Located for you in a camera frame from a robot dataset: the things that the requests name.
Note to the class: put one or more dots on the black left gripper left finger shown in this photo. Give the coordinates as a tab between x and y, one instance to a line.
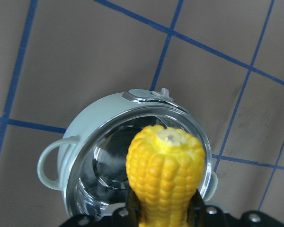
132	205

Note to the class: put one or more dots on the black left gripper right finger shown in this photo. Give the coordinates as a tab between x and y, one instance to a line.
195	212

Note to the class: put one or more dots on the yellow corn cob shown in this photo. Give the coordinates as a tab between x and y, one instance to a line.
164	167

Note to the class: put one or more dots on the light grey cooking pot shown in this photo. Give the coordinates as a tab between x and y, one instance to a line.
88	164

